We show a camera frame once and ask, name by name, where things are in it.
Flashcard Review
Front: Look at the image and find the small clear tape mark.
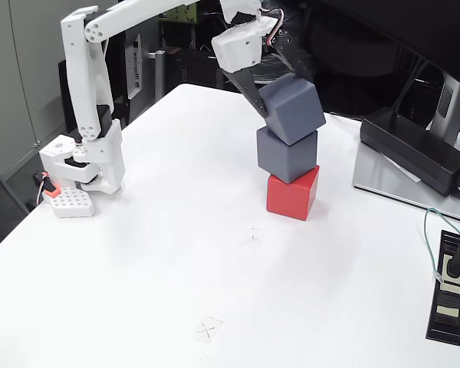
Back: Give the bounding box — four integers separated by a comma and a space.
239, 227, 268, 246

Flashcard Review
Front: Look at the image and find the black plug with cable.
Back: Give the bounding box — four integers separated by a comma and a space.
444, 232, 460, 279

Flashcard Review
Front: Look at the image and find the clear tape with X mark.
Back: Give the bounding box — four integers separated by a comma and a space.
191, 316, 224, 344

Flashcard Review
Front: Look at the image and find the red cube block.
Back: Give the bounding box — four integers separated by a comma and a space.
266, 164, 320, 222

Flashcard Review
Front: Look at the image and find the orange cable clip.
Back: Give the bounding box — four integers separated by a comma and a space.
32, 171, 61, 199

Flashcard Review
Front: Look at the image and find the dark slate cube block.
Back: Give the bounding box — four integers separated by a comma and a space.
256, 126, 318, 184

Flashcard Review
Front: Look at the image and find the silver monitor stand base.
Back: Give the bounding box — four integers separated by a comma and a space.
353, 141, 460, 225

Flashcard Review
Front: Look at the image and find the thin green cable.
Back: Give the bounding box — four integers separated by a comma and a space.
422, 207, 460, 284

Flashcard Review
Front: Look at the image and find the black equipment box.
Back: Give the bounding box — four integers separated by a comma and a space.
164, 45, 225, 91

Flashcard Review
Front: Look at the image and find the silver monitor stand neck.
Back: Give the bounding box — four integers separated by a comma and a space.
425, 72, 460, 145

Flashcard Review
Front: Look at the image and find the black power adapter brick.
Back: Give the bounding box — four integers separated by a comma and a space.
359, 107, 460, 196

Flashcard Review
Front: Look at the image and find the green panel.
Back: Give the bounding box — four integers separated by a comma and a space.
165, 5, 197, 24

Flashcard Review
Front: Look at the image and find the black table outlet strip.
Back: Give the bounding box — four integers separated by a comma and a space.
425, 229, 460, 346

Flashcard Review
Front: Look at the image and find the grey cube block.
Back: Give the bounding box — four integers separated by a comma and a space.
258, 71, 327, 146

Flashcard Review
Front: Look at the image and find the white perforated clamp block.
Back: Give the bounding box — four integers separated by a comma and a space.
41, 186, 97, 219

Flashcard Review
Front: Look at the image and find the large black monitor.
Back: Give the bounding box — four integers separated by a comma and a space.
310, 0, 460, 91

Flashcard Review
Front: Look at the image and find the silver metal post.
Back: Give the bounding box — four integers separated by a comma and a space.
148, 48, 168, 101

